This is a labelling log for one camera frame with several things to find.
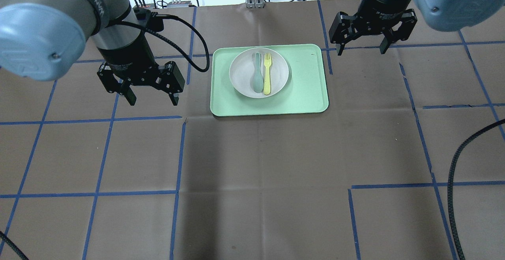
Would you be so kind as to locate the light green plastic tray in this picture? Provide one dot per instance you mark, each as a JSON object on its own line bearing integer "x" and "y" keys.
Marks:
{"x": 306, "y": 91}

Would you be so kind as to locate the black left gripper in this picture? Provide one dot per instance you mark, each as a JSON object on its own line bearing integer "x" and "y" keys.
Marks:
{"x": 128, "y": 59}

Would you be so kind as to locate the yellow plastic fork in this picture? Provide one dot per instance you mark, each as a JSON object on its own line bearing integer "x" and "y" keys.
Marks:
{"x": 267, "y": 77}

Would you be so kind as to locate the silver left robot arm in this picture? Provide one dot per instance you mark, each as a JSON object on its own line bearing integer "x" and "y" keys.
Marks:
{"x": 41, "y": 39}

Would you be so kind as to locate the teal plastic spoon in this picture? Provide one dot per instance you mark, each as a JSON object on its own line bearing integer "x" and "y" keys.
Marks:
{"x": 257, "y": 78}

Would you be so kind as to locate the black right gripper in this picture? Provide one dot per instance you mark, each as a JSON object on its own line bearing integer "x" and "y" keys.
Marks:
{"x": 383, "y": 4}

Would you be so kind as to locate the white round plate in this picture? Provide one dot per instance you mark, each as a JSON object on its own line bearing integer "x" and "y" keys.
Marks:
{"x": 243, "y": 71}

